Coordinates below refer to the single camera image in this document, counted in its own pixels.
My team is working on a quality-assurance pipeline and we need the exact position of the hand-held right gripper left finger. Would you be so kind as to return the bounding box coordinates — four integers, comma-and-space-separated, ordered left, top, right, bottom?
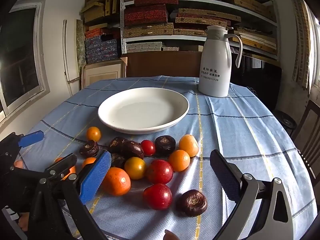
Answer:
27, 150, 112, 240

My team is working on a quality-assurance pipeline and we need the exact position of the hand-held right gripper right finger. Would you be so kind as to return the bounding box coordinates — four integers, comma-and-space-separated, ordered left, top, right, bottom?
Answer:
210, 149, 294, 240

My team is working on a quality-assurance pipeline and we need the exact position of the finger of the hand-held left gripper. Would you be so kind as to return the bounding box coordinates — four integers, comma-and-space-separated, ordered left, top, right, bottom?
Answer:
45, 153, 77, 180
15, 130, 45, 148

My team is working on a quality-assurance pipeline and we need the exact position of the deep orange tangerine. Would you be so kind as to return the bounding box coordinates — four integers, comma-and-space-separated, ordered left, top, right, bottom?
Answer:
54, 157, 77, 180
102, 167, 131, 196

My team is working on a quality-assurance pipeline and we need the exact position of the yellow-orange citrus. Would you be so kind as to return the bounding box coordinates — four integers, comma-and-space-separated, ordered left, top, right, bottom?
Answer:
82, 157, 97, 168

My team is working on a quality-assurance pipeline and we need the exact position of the small dark water chestnut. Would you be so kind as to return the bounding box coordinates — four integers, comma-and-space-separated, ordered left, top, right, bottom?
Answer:
79, 140, 99, 157

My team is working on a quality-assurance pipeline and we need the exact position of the large dark water chestnut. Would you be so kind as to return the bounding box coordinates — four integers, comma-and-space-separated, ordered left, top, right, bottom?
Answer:
176, 189, 208, 217

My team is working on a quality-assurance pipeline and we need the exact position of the yellow tomato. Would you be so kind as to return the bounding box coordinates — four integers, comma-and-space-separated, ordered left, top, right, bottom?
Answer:
124, 157, 147, 180

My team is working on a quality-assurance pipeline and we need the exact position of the small orange kumquat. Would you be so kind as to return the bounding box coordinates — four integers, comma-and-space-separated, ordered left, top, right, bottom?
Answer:
86, 126, 102, 142

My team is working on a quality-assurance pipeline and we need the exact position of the pale orange citrus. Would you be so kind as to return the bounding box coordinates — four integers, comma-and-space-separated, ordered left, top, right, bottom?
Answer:
178, 134, 199, 157

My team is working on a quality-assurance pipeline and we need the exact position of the red plum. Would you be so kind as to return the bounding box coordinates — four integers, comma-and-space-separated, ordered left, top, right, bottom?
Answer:
146, 159, 174, 184
143, 183, 173, 210

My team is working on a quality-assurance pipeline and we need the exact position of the white plate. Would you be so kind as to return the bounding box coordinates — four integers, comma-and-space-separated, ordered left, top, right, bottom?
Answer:
98, 87, 190, 135

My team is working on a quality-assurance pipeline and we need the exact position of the person's left hand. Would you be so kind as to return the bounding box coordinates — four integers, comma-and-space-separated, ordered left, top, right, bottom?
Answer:
14, 160, 30, 232

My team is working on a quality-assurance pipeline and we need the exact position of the person's right hand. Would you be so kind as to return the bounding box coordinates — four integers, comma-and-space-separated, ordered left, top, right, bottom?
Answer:
164, 229, 179, 240

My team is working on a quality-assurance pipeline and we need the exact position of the blue checked tablecloth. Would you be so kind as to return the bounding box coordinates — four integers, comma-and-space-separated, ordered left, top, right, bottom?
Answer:
5, 75, 318, 240

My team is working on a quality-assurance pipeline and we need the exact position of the red cherry tomato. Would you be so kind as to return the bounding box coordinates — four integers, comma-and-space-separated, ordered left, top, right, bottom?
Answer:
140, 140, 156, 156

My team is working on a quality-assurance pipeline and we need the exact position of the black round stool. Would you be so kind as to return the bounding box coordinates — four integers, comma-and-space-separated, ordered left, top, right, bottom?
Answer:
275, 110, 298, 135

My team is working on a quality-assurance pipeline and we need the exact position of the white framed window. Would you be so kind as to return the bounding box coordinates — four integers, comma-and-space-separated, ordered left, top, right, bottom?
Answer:
0, 0, 50, 120

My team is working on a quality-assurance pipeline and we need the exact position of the pale framed picture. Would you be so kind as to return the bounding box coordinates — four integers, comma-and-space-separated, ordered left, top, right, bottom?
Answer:
82, 60, 127, 88

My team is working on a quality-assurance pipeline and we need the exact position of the dark wooden chair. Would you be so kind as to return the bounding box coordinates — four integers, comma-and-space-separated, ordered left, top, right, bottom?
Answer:
291, 99, 320, 180

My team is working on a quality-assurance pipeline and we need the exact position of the grey marble slab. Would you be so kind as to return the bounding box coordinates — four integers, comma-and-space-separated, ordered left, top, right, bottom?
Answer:
76, 19, 87, 90

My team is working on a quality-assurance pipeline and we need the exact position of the stack of blue patterned boxes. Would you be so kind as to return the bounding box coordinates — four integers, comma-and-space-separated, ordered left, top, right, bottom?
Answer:
84, 29, 120, 64

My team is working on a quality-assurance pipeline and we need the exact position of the white thermos jug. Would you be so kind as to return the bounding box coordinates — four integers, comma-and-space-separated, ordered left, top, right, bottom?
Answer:
198, 25, 243, 97

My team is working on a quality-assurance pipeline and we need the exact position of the brown board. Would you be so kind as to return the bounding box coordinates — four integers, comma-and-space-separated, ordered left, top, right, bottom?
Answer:
125, 51, 203, 78

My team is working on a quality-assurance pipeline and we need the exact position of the stack of brown yellow boxes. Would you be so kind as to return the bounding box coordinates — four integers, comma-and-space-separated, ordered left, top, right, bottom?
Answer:
80, 0, 120, 28

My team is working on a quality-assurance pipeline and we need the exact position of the white metal shelf unit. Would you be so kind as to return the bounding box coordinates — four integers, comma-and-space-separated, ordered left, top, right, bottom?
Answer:
120, 0, 279, 60

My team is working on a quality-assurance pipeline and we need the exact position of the stack of tan woven boxes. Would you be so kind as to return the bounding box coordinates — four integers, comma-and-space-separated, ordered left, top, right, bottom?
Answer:
124, 0, 242, 52

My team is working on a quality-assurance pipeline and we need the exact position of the bright side window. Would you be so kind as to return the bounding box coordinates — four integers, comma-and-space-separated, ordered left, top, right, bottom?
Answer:
292, 0, 320, 95

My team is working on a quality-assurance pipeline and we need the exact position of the stack of red patterned boxes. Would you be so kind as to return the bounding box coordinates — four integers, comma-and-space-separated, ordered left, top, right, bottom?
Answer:
124, 4, 168, 27

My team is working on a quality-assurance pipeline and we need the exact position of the stack of flat yellow boxes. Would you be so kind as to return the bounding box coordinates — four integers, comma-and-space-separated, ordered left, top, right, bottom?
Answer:
222, 0, 278, 55

